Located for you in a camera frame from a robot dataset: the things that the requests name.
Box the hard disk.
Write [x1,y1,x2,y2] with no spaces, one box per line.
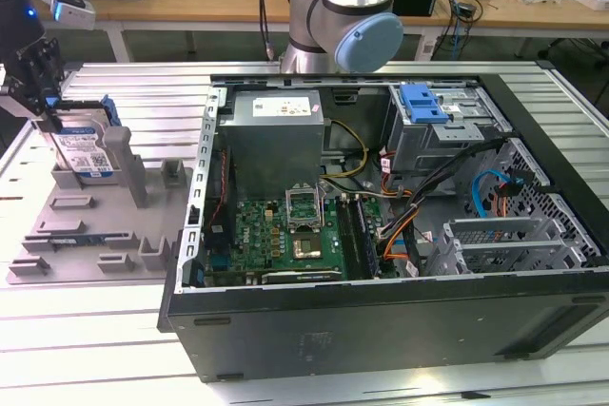
[45,95,120,187]

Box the silver disk bay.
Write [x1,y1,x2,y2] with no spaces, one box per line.
[425,216,589,278]

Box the wooden desk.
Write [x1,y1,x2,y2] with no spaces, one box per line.
[0,0,609,63]

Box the grey parts rack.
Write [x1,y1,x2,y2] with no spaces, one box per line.
[7,126,197,286]

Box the RAM stick on rack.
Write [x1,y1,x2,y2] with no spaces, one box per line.
[49,234,108,247]

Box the silver power supply unit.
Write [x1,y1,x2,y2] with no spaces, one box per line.
[217,89,325,198]

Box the black case fan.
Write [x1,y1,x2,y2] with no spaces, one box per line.
[203,146,238,255]

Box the green motherboard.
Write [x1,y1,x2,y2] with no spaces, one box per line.
[204,191,396,286]

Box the CPU socket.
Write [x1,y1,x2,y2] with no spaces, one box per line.
[291,233,325,261]

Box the graphics card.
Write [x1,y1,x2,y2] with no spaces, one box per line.
[246,267,344,285]

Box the blue plastic drive latch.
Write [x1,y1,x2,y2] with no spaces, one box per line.
[399,85,449,126]

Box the installed RAM stick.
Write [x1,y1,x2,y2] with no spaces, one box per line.
[354,196,383,279]

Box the silver drive cage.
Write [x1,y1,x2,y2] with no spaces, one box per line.
[385,84,514,175]

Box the black open PC case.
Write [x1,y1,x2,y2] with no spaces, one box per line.
[156,71,609,384]

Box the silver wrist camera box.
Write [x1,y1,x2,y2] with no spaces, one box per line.
[49,0,97,30]
[0,84,48,118]

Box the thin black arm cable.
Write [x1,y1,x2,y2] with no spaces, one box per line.
[258,0,292,64]

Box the socket cover metal frame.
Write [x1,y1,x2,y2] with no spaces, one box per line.
[284,183,324,232]

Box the locking lever wire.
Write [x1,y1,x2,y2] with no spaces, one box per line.
[319,184,330,231]

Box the yellow black power wire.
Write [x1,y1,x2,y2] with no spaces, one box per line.
[321,119,371,188]

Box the orange yellow wire bundle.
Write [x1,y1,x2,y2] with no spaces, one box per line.
[378,222,418,262]

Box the black wire bundle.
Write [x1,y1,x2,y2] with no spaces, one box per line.
[375,136,508,242]

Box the blue flat data wire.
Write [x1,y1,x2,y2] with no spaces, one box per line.
[472,169,521,222]

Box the orange black connector wire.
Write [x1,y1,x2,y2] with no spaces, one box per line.
[492,182,513,218]

